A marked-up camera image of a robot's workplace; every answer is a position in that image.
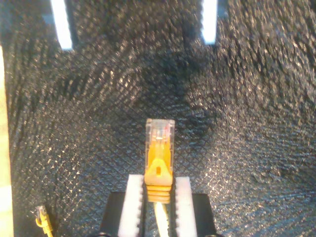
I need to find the yellow network cable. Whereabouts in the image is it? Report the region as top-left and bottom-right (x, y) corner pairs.
(35, 118), (176, 237)

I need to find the black bubble mat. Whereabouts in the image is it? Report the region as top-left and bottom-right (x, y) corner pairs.
(0, 0), (316, 237)

